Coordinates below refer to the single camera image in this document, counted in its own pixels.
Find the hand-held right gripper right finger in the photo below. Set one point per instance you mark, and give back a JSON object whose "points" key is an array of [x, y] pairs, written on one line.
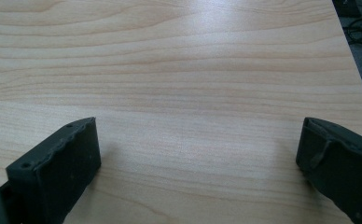
{"points": [[341, 168]]}

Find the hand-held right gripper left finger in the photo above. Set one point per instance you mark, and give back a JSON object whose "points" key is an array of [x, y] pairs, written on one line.
{"points": [[61, 168]]}

